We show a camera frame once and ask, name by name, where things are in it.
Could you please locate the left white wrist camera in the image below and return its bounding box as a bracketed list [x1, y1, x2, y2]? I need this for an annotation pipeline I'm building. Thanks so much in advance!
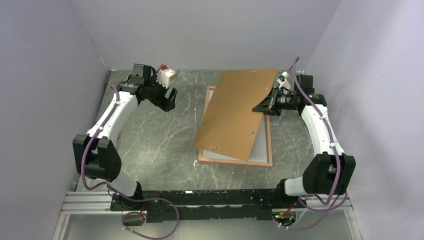
[156, 64, 178, 89]

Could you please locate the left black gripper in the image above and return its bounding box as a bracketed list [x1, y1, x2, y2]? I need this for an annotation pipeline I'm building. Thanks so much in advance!
[145, 74, 178, 112]

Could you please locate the aluminium extrusion rail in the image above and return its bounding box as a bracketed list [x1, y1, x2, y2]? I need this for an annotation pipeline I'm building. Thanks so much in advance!
[60, 191, 353, 215]

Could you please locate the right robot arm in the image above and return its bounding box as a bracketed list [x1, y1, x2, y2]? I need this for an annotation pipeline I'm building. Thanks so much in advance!
[252, 71, 356, 208]

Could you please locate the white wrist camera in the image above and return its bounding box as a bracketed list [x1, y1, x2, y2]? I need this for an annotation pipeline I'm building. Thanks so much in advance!
[276, 71, 291, 93]
[156, 64, 178, 89]

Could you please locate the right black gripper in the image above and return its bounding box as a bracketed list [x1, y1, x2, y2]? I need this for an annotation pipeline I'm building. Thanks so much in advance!
[252, 86, 298, 117]

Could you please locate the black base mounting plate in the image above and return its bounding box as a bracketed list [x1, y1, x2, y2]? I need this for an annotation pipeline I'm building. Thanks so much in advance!
[110, 188, 302, 223]

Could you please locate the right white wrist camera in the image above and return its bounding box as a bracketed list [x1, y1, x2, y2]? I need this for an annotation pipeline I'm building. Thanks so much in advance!
[276, 71, 291, 93]

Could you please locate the brown backing board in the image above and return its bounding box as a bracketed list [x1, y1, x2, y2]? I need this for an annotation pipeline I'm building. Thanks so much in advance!
[193, 68, 278, 161]

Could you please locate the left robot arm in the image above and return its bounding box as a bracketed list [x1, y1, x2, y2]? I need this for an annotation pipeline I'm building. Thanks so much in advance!
[72, 63, 178, 210]

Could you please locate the pink wooden picture frame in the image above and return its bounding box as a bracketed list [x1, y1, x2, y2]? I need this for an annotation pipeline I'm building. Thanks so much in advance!
[193, 86, 273, 167]

